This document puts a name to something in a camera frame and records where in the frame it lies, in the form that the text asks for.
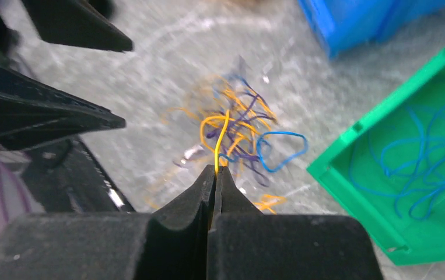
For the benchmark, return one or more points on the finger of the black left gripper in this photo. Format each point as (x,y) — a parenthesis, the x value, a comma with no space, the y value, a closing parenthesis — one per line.
(74,23)
(33,114)

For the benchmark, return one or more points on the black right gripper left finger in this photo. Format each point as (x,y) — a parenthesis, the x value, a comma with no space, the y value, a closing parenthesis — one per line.
(194,206)

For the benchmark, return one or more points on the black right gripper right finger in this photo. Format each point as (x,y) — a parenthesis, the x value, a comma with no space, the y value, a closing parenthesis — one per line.
(227,198)

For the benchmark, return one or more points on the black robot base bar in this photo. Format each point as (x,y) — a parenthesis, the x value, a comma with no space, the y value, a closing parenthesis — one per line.
(65,176)

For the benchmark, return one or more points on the green plastic bin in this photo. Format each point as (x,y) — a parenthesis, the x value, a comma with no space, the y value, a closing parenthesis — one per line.
(388,169)

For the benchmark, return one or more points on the blue plastic bin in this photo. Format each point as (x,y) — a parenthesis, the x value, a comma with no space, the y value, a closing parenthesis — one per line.
(340,25)

